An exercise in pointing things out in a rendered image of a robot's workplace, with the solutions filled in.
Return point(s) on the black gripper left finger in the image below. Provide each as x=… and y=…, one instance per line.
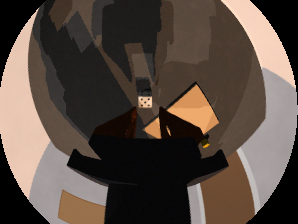
x=118, y=126

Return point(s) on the orange square mat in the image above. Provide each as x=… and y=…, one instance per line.
x=193, y=107

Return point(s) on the yellow die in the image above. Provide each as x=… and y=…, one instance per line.
x=205, y=143

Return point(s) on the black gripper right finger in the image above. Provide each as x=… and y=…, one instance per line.
x=177, y=126

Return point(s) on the white dice with black pips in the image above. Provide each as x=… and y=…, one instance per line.
x=145, y=99

